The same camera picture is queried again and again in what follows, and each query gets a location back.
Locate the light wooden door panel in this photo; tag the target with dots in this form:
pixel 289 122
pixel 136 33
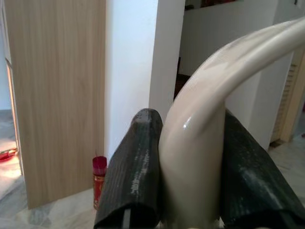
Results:
pixel 57 95

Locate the cream louvered door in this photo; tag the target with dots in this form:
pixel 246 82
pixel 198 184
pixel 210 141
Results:
pixel 288 102

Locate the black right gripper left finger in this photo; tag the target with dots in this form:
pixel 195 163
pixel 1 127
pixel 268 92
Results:
pixel 128 181

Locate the red flat object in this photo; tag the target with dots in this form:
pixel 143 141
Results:
pixel 7 155

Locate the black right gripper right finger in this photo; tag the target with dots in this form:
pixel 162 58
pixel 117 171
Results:
pixel 252 186

